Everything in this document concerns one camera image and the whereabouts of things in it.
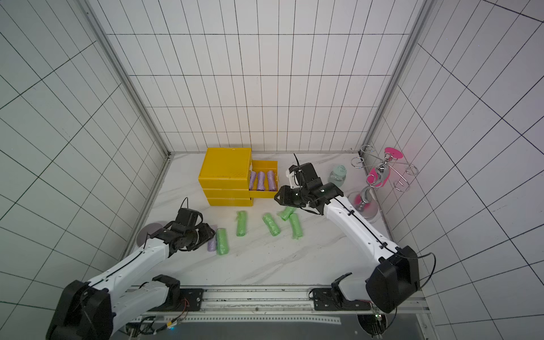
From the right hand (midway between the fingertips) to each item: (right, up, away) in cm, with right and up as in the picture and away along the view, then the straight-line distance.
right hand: (278, 193), depth 79 cm
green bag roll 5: (+4, -11, +14) cm, 18 cm away
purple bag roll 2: (-3, +5, +18) cm, 19 cm away
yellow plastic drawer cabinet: (-21, +6, +2) cm, 22 cm away
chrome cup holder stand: (+43, +3, -7) cm, 44 cm away
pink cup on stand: (+39, +6, +2) cm, 40 cm away
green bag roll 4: (+8, -18, +9) cm, 21 cm away
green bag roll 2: (-16, -14, +11) cm, 24 cm away
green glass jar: (+28, +6, +19) cm, 35 cm away
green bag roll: (-23, -21, +6) cm, 32 cm away
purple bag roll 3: (-27, -20, +4) cm, 34 cm away
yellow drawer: (-6, +10, +19) cm, 22 cm away
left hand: (-29, -20, +7) cm, 35 cm away
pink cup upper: (+48, +16, +6) cm, 51 cm away
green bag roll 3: (-4, -13, +13) cm, 19 cm away
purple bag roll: (-8, +4, +16) cm, 18 cm away
